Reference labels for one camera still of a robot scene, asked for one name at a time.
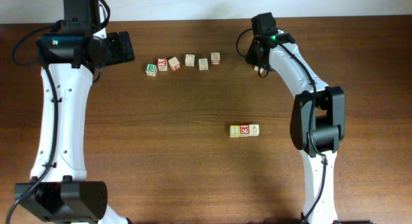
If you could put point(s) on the plain beige picture block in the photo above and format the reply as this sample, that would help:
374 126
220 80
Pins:
190 60

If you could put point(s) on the beige blue-sided H block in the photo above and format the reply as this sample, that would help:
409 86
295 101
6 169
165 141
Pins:
261 70

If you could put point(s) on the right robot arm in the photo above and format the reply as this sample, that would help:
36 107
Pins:
317 123

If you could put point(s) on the green letter B block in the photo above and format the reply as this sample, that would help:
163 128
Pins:
151 70

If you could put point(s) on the yellow letter I block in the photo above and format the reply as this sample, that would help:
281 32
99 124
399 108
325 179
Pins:
234 131

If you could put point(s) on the beige block red side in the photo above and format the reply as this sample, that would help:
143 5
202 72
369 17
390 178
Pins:
203 64

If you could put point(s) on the tilted red-sided wooden block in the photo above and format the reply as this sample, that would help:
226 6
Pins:
174 63

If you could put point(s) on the beige gnome picture block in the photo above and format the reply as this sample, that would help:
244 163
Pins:
254 130

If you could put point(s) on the red letter Y block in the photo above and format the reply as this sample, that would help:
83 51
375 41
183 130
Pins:
162 64

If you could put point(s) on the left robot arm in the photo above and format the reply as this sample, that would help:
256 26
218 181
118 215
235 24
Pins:
72 54

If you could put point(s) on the tilted beige red-edged block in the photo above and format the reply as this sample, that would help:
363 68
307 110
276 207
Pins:
215 58

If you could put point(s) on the red letter E block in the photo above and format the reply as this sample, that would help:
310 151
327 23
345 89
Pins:
244 130

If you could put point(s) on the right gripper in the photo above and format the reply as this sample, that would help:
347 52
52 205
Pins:
250 54

